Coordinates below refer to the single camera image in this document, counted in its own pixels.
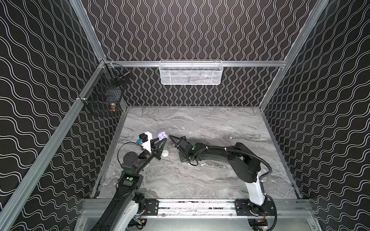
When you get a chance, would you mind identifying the purple round charging case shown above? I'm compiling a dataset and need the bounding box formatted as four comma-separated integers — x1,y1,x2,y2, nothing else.
158,131,168,141

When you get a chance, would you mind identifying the black wire basket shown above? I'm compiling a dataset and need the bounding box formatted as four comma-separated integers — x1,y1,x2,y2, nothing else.
80,59,132,118

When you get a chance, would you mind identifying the small brass object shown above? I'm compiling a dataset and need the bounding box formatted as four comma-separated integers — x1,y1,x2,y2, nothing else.
110,103,117,112

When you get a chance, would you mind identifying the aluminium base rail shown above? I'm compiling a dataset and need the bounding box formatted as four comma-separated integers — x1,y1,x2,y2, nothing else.
77,198,316,219

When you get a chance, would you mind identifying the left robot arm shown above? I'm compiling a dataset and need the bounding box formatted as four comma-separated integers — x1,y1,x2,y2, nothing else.
91,138,167,231

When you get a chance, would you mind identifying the white wire mesh basket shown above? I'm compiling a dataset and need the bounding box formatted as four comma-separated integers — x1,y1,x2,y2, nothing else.
159,60,224,85

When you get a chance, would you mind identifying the white round charging case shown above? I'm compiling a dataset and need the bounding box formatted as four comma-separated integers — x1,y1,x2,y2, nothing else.
161,150,169,157

